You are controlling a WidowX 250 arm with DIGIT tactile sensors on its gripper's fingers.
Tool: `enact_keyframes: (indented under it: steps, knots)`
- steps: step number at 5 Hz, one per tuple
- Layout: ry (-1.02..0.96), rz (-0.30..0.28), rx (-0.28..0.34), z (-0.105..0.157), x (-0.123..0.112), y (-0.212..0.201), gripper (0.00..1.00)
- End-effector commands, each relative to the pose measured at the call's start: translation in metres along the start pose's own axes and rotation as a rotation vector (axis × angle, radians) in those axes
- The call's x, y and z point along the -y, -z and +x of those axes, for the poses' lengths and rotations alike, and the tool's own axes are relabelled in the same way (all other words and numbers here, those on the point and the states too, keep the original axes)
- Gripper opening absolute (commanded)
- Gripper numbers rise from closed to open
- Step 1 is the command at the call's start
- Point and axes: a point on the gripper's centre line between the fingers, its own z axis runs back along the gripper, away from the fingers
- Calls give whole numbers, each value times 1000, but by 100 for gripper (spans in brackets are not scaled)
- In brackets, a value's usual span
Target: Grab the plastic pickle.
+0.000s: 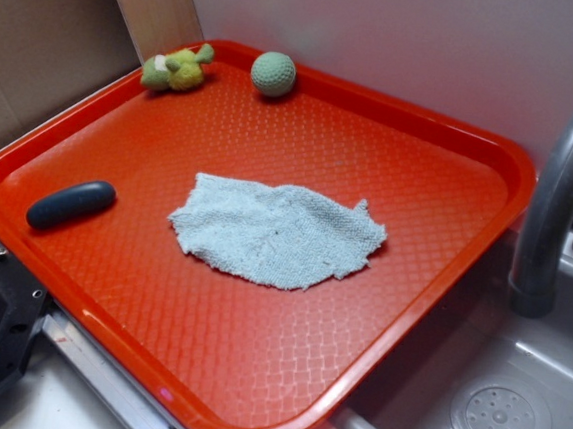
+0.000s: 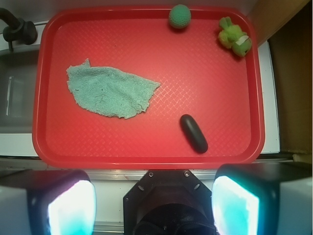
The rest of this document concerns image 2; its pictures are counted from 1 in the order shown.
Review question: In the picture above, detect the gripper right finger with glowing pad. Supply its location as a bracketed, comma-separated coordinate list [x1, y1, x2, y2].
[211, 163, 313, 235]

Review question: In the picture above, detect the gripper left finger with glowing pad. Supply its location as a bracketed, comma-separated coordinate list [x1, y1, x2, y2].
[0, 169, 96, 235]

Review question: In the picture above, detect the dark plastic pickle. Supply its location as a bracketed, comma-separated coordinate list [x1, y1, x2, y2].
[179, 114, 208, 154]

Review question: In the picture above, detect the teal knitted cloth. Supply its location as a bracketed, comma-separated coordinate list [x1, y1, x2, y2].
[67, 59, 160, 119]

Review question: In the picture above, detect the stainless steel sink basin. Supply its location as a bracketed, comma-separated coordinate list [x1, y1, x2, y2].
[0, 49, 39, 134]

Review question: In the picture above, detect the red plastic tray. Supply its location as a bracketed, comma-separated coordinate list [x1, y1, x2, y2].
[32, 6, 265, 169]

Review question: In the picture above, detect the green plush frog toy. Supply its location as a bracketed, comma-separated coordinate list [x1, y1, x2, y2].
[218, 17, 252, 57]

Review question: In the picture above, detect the brown cardboard box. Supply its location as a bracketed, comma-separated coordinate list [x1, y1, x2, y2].
[248, 0, 313, 163]

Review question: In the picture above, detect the green textured ball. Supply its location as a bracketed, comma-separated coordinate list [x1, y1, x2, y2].
[168, 4, 191, 29]

